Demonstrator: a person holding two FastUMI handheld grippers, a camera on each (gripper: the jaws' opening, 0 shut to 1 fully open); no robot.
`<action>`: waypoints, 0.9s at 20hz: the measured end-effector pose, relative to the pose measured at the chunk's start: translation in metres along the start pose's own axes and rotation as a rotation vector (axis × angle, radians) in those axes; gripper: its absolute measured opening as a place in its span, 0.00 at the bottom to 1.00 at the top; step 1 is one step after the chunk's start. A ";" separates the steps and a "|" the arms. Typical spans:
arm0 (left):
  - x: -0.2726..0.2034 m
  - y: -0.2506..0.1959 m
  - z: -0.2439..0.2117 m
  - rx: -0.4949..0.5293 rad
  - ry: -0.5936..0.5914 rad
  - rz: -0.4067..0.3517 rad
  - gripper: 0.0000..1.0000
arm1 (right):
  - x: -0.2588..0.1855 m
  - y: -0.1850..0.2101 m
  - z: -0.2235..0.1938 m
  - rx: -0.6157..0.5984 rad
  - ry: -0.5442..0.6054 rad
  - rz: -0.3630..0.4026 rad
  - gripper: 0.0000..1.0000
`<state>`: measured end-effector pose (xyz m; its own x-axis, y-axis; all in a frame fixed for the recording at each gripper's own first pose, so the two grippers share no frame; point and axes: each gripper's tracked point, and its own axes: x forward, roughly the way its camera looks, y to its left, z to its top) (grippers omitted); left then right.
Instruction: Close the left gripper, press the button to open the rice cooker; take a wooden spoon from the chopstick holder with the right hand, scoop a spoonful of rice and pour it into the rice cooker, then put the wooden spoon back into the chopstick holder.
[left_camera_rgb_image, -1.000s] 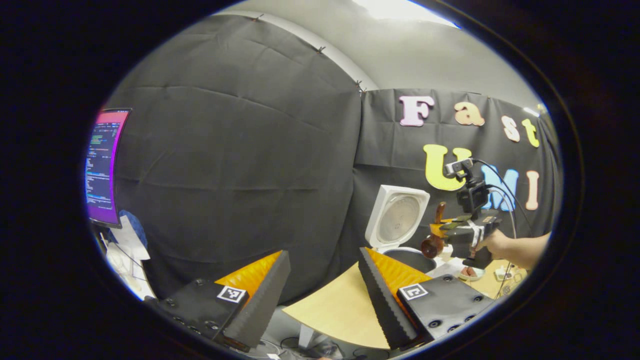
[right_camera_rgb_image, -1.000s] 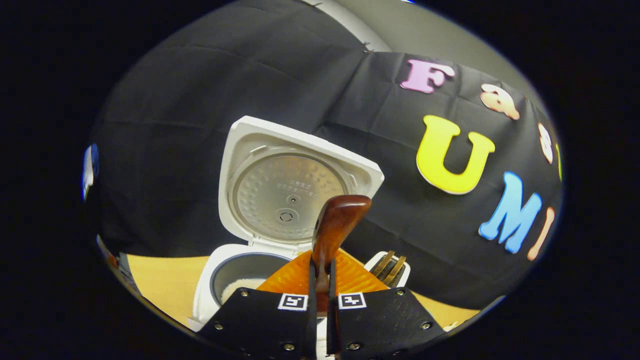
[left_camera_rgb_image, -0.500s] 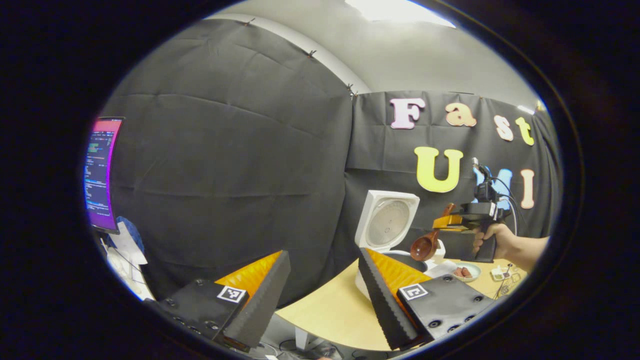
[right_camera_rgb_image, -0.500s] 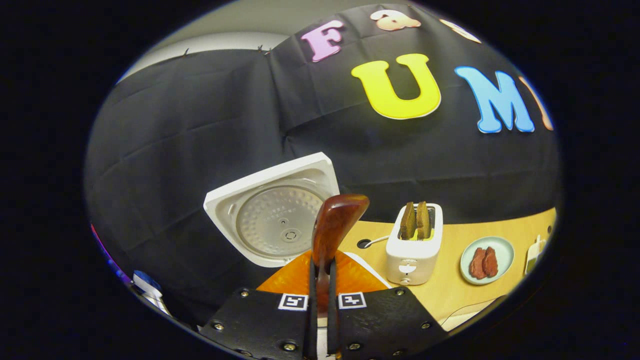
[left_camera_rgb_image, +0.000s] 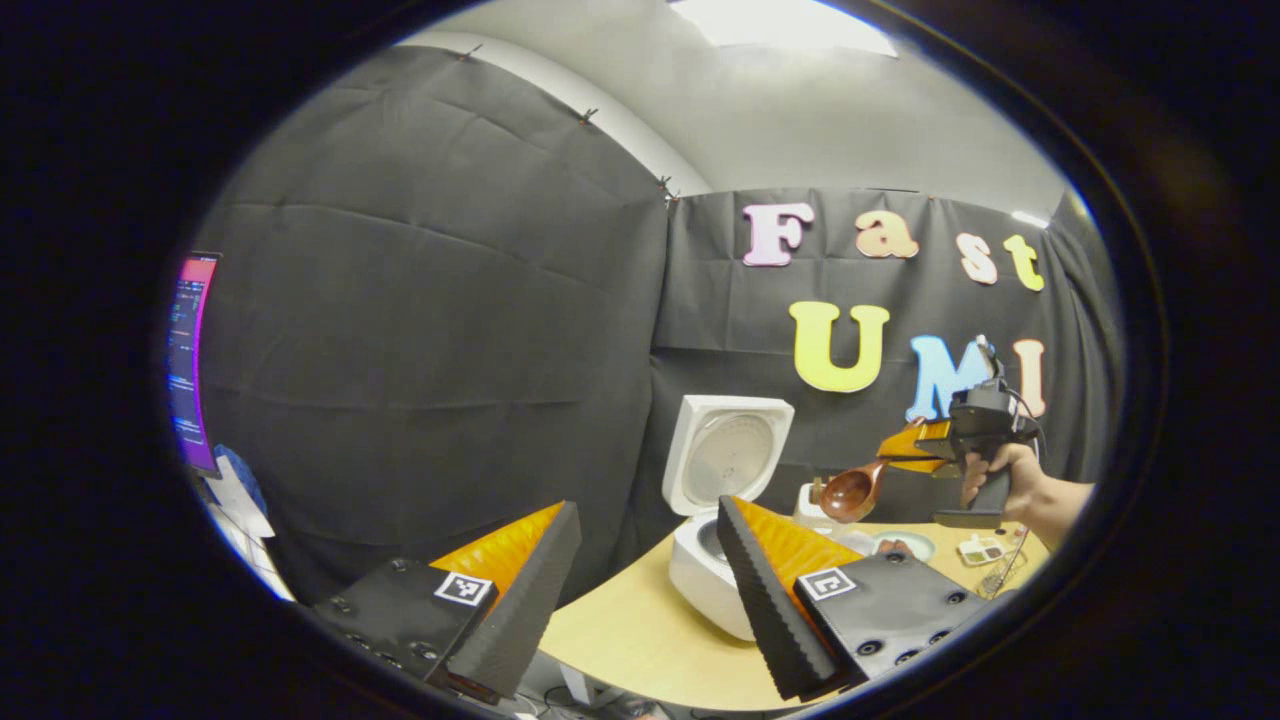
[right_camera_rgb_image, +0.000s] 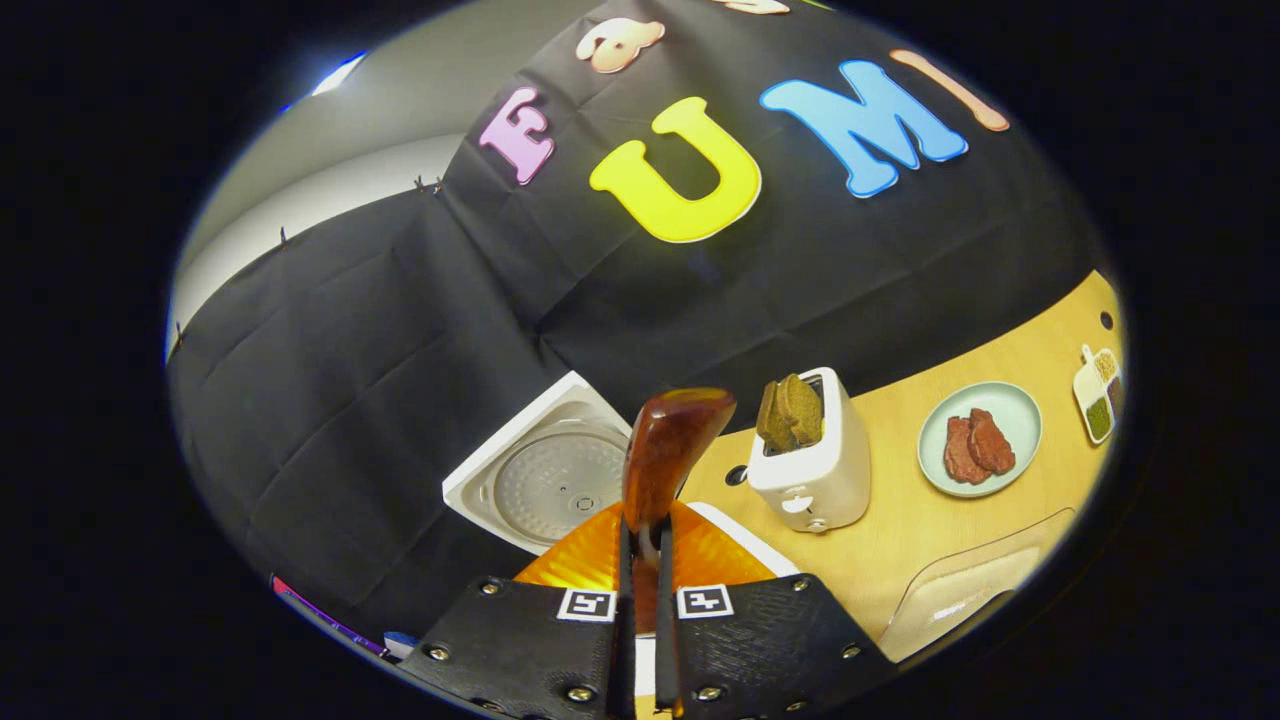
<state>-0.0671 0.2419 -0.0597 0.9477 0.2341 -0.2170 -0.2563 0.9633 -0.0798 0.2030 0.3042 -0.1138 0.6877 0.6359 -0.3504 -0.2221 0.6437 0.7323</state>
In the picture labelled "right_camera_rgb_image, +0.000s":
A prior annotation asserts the ceiling light panel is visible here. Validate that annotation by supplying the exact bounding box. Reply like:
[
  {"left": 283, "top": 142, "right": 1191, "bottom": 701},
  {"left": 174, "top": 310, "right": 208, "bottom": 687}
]
[{"left": 312, "top": 52, "right": 369, "bottom": 96}]

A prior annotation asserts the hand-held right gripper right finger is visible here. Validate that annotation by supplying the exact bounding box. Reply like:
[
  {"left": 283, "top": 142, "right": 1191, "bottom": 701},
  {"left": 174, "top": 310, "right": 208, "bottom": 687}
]
[{"left": 655, "top": 500, "right": 896, "bottom": 720}]

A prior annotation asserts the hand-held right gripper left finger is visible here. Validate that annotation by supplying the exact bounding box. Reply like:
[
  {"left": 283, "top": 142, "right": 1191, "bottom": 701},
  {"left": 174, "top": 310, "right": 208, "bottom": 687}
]
[{"left": 395, "top": 500, "right": 636, "bottom": 720}]

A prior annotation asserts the red meat slice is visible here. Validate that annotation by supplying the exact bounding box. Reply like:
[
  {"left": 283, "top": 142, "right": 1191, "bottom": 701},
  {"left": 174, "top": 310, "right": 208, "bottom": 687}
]
[
  {"left": 944, "top": 416, "right": 986, "bottom": 485},
  {"left": 967, "top": 408, "right": 1016, "bottom": 475}
]

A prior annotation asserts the pale green plate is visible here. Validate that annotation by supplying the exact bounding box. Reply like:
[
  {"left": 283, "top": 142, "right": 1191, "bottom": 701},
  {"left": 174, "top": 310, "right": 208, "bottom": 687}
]
[{"left": 917, "top": 381, "right": 1043, "bottom": 498}]

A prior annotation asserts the brown bread slice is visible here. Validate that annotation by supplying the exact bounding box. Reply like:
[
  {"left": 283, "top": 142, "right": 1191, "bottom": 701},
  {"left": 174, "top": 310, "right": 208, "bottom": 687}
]
[
  {"left": 780, "top": 374, "right": 824, "bottom": 447},
  {"left": 756, "top": 380, "right": 796, "bottom": 451}
]

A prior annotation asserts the white divided bean dish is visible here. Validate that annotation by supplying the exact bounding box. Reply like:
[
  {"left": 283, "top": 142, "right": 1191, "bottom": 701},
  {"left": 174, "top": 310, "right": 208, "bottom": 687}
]
[{"left": 1072, "top": 345, "right": 1126, "bottom": 444}]

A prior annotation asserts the white toaster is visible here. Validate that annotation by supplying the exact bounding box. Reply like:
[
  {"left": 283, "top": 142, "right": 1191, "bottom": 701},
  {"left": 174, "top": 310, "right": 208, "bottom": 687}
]
[{"left": 747, "top": 367, "right": 872, "bottom": 533}]

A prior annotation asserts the white rice cooker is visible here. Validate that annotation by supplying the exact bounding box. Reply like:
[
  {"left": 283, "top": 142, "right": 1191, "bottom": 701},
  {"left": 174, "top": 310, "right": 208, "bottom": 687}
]
[{"left": 442, "top": 371, "right": 801, "bottom": 579}]

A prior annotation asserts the clear box of rice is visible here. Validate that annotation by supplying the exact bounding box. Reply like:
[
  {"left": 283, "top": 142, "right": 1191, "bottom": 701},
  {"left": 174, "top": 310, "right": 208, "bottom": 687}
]
[{"left": 880, "top": 508, "right": 1076, "bottom": 663}]

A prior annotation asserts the brown wooden spoon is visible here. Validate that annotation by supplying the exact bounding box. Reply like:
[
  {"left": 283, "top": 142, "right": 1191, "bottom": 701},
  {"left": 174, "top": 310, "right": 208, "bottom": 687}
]
[{"left": 622, "top": 388, "right": 738, "bottom": 633}]

